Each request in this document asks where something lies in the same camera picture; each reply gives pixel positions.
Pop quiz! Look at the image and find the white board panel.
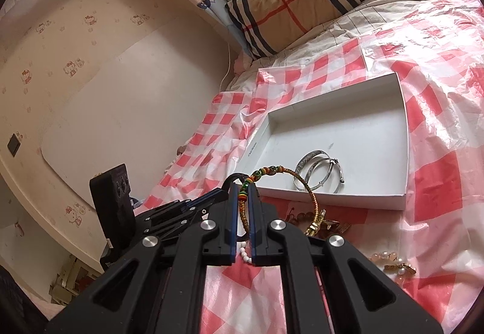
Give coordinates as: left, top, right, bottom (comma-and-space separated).
41, 26, 237, 208

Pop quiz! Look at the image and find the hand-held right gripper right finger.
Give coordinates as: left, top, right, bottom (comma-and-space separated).
247, 183, 443, 334

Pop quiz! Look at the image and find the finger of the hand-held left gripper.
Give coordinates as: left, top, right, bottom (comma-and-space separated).
143, 207, 212, 244
136, 187, 230, 223

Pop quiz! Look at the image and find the white cable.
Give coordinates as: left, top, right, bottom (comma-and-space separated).
219, 26, 233, 91

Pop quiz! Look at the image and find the black wall socket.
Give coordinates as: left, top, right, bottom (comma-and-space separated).
7, 133, 22, 158

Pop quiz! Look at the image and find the white cardboard box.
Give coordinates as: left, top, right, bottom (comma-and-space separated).
242, 72, 410, 211

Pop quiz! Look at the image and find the white bead bracelet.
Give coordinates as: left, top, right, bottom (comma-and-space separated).
237, 239, 253, 264

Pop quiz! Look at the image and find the pale green floor clutter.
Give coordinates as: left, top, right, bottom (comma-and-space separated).
49, 255, 101, 306

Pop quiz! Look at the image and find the brown bead bracelet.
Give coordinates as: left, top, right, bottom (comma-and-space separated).
285, 206, 352, 240

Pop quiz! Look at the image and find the red checkered plastic sheet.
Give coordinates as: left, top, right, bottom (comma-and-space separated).
132, 0, 484, 334

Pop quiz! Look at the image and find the wide engraved silver bangle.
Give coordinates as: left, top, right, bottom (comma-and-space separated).
296, 151, 333, 192

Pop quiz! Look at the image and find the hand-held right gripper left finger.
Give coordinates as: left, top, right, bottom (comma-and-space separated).
45, 183, 243, 334

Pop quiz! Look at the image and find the pearl bracelet with gold charms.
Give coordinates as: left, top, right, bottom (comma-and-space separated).
368, 250, 417, 284

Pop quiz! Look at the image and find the braided bracelet with coloured beads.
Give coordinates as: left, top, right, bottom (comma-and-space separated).
222, 165, 326, 240

